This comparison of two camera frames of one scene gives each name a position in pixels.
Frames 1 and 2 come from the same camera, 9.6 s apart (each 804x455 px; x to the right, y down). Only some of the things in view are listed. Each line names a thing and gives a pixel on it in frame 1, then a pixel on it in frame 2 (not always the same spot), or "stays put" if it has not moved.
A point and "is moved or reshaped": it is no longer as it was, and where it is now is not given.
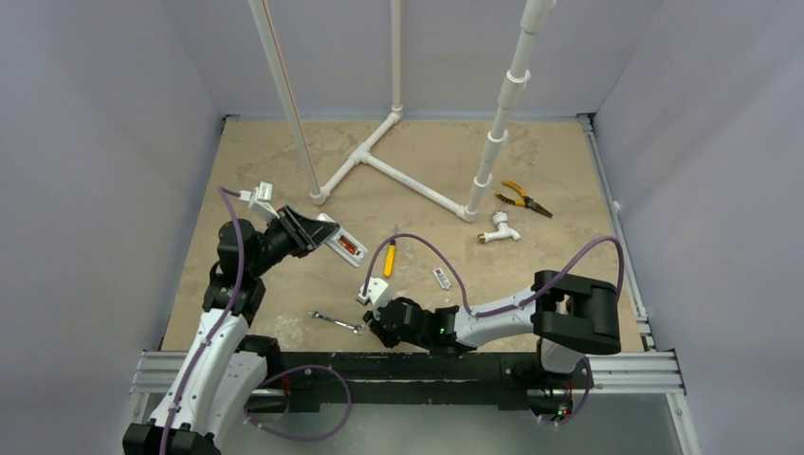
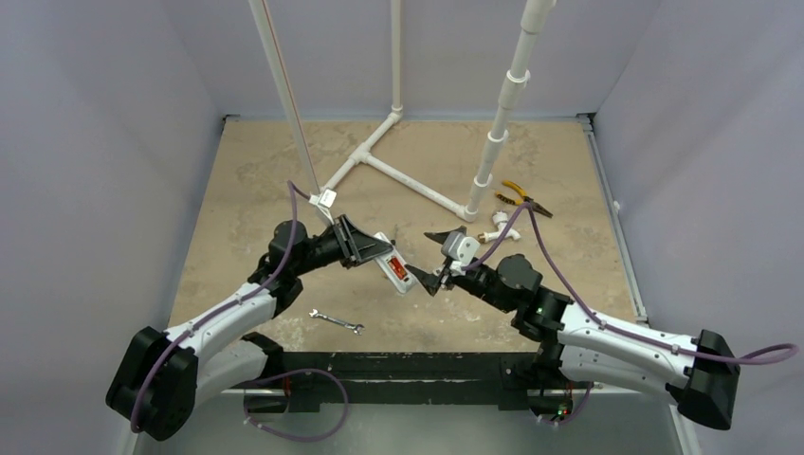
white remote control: x=345 y=245 is moved or reshaped
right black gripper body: x=382 y=322 -> x=447 y=276
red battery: x=348 y=246 is moved or reshaped
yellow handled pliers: x=525 y=201 stays put
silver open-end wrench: x=356 y=328 stays put
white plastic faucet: x=504 y=230 stays put
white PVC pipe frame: x=535 y=16 stays put
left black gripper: x=304 y=234 -> x=354 y=245
